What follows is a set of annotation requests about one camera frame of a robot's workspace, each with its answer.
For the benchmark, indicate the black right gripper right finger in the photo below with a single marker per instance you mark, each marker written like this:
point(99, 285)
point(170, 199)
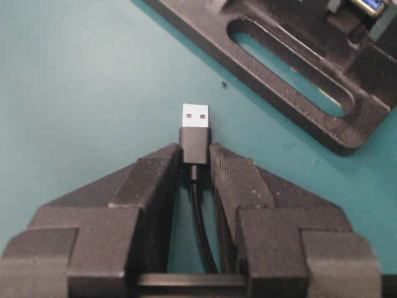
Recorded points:
point(285, 240)

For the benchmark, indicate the black USB cable silver plug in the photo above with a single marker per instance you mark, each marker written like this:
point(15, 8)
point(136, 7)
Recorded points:
point(195, 139)

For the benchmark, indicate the blue female USB connector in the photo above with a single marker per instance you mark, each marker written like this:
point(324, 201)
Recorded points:
point(373, 8)

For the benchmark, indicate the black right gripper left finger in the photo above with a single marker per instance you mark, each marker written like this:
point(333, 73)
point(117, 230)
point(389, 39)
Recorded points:
point(93, 242)

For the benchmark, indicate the black metal bench vise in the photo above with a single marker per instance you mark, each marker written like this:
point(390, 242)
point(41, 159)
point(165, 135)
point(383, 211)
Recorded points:
point(333, 44)

